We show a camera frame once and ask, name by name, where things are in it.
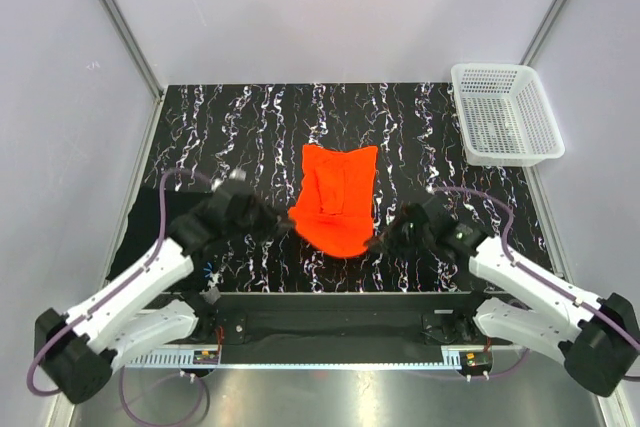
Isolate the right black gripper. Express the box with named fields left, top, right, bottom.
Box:
left=365, top=211, right=434, bottom=263

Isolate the orange t-shirt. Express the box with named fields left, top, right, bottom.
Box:
left=288, top=144, right=378, bottom=258

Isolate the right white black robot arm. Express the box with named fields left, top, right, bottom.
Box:
left=365, top=200, right=639, bottom=397

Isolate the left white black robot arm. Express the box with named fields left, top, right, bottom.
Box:
left=26, top=180, right=295, bottom=405

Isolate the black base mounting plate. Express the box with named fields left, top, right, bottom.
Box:
left=194, top=292, right=485, bottom=352

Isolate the folded black t-shirt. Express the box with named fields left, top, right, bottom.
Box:
left=107, top=186, right=209, bottom=281

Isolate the right orange connector box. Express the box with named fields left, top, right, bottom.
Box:
left=461, top=350, right=493, bottom=371

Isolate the orange connector box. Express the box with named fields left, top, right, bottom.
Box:
left=461, top=350, right=493, bottom=371
left=193, top=349, right=220, bottom=365

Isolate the left orange connector box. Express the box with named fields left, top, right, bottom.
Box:
left=193, top=349, right=220, bottom=365

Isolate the white plastic basket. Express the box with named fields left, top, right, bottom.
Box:
left=451, top=63, right=565, bottom=168

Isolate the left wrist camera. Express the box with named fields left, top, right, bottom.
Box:
left=212, top=168, right=251, bottom=208

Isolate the aluminium frame rail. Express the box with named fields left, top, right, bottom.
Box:
left=128, top=320, right=503, bottom=371

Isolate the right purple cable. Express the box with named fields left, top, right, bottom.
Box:
left=409, top=185, right=640, bottom=381

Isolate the purple cable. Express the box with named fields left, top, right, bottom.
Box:
left=27, top=169, right=236, bottom=426
left=409, top=185, right=640, bottom=381

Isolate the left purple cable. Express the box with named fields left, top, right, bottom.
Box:
left=27, top=169, right=236, bottom=426

